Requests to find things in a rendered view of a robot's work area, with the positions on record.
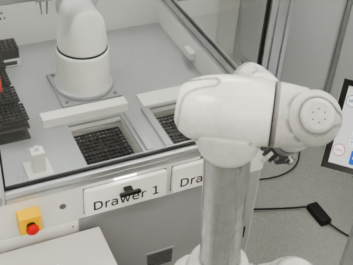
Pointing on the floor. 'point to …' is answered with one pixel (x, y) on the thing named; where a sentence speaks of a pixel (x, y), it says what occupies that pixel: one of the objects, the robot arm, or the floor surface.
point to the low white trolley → (64, 251)
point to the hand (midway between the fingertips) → (267, 156)
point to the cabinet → (145, 227)
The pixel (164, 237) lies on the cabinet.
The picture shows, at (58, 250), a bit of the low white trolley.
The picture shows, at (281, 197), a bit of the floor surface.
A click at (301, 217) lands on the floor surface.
